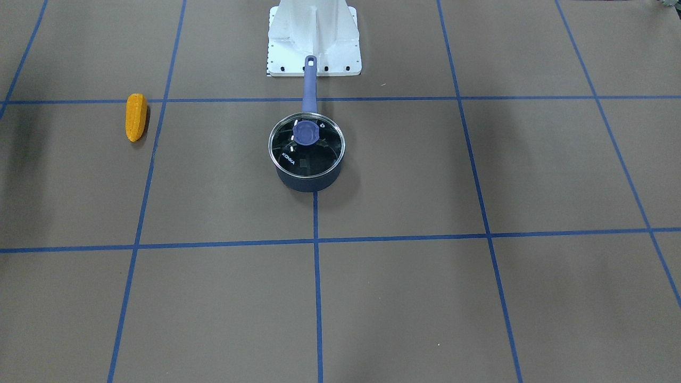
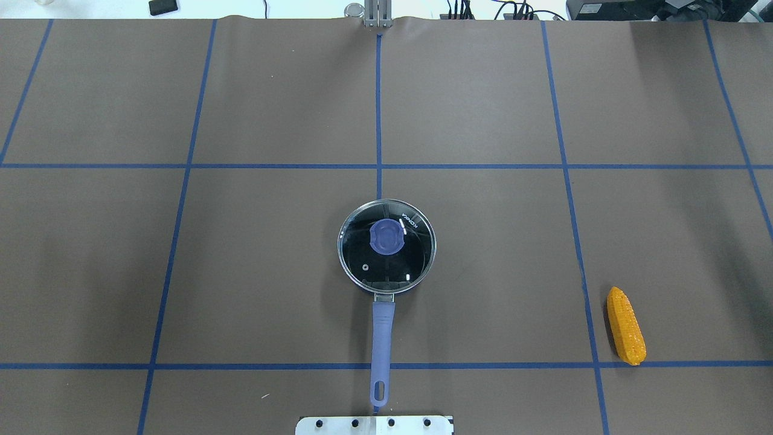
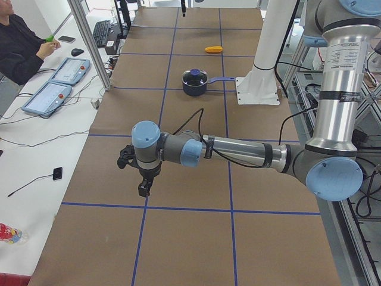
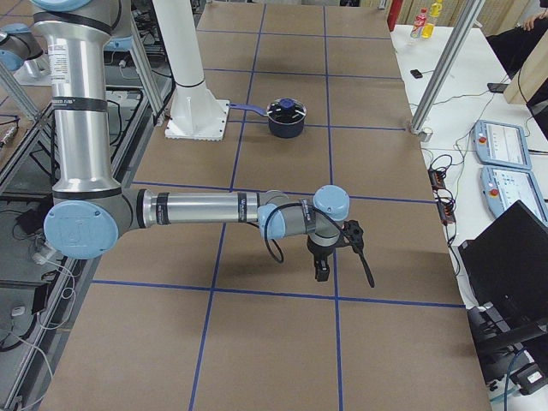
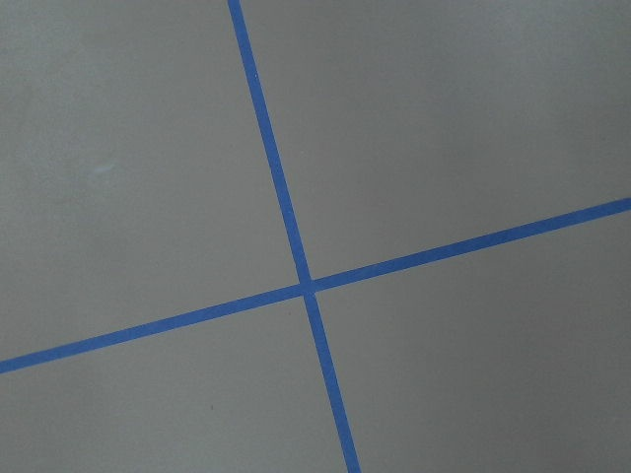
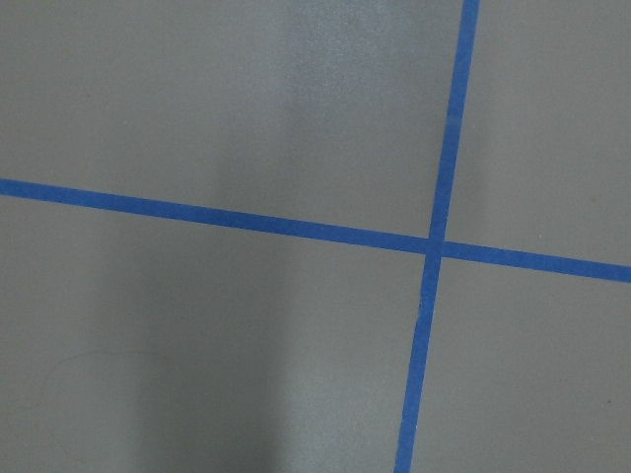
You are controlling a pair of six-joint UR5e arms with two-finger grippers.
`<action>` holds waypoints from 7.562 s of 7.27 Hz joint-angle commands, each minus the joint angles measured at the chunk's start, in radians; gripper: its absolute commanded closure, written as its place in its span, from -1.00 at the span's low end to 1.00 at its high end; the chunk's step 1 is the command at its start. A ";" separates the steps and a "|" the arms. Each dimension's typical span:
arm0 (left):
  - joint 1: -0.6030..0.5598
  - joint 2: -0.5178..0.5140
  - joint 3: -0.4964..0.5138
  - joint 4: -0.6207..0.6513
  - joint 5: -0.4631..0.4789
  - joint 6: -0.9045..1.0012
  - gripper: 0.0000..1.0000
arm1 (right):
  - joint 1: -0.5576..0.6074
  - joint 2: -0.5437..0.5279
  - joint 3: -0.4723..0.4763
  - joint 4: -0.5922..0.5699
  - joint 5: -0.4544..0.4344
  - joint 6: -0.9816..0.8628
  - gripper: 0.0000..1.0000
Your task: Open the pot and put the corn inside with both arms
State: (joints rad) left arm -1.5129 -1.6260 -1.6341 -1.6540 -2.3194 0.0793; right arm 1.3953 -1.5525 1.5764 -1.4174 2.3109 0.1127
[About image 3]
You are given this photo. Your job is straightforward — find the yellow corn cob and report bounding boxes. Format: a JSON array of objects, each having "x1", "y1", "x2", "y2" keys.
[{"x1": 204, "y1": 46, "x2": 223, "y2": 54}]

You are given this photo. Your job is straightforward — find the glass pot lid blue knob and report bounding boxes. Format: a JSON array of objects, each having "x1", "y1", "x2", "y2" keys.
[{"x1": 182, "y1": 69, "x2": 208, "y2": 86}]

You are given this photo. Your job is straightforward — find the dark blue saucepan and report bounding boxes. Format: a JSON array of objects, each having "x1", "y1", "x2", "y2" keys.
[{"x1": 182, "y1": 69, "x2": 236, "y2": 97}]

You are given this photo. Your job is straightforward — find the person's hand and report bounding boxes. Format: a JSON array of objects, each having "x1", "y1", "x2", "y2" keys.
[{"x1": 36, "y1": 40, "x2": 61, "y2": 60}]

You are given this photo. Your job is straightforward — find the black computer keyboard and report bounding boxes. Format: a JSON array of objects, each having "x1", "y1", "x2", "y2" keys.
[{"x1": 93, "y1": 20, "x2": 110, "y2": 48}]

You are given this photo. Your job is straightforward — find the small black square device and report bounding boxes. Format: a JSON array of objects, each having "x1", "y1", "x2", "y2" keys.
[{"x1": 52, "y1": 167, "x2": 63, "y2": 181}]

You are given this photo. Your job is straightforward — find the black computer mouse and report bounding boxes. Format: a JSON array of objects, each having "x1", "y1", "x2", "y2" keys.
[{"x1": 71, "y1": 48, "x2": 84, "y2": 57}]

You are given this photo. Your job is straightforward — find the black smartphone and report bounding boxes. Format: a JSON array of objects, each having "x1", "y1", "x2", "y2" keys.
[{"x1": 58, "y1": 36, "x2": 76, "y2": 43}]

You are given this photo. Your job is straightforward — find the lower blue teach pendant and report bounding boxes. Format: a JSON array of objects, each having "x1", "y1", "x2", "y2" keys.
[{"x1": 21, "y1": 82, "x2": 72, "y2": 119}]

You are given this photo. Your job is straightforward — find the blue teach pendant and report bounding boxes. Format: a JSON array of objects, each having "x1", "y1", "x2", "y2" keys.
[
  {"x1": 49, "y1": 57, "x2": 90, "y2": 86},
  {"x1": 21, "y1": 82, "x2": 72, "y2": 119}
]

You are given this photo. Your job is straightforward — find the upper blue teach pendant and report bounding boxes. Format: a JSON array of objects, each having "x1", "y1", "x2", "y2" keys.
[{"x1": 49, "y1": 57, "x2": 90, "y2": 86}]

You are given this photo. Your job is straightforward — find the green handheld object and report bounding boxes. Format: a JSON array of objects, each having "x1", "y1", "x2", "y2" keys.
[{"x1": 45, "y1": 35, "x2": 54, "y2": 42}]

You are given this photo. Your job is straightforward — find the red patterned plastic bag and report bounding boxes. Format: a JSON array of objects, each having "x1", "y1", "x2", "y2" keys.
[{"x1": 0, "y1": 223, "x2": 29, "y2": 245}]

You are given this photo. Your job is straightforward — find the person in black sweater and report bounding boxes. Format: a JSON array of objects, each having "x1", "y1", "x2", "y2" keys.
[{"x1": 1, "y1": 1, "x2": 45, "y2": 85}]

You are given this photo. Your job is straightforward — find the aluminium frame post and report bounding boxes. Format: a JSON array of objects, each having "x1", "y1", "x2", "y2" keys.
[{"x1": 67, "y1": 0, "x2": 111, "y2": 91}]

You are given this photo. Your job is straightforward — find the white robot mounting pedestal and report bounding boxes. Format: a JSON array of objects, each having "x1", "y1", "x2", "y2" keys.
[{"x1": 235, "y1": 0, "x2": 299, "y2": 105}]

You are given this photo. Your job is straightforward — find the aluminium side rack frame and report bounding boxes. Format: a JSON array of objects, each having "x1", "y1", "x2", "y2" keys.
[{"x1": 285, "y1": 17, "x2": 381, "y2": 286}]

